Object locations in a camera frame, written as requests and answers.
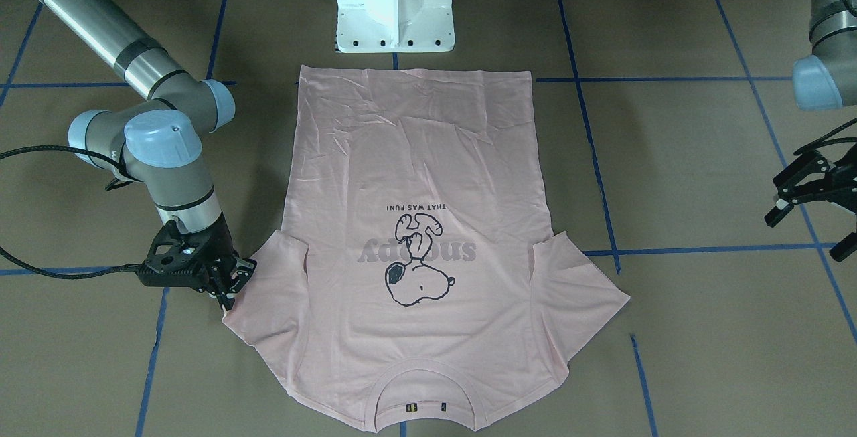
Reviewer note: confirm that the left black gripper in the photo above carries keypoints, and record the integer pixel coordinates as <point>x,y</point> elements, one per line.
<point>803,186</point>

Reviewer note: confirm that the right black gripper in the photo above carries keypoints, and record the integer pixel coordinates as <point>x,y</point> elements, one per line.
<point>219,247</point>

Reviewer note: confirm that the pink Snoopy t-shirt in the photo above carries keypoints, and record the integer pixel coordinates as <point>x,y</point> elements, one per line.
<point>416,274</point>

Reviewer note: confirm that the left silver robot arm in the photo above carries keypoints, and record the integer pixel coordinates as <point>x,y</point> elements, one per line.
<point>826,79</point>

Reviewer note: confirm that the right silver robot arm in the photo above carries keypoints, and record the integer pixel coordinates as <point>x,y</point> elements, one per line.
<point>156,143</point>

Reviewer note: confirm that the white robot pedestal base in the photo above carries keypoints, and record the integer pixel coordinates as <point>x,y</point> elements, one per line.
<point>388,26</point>

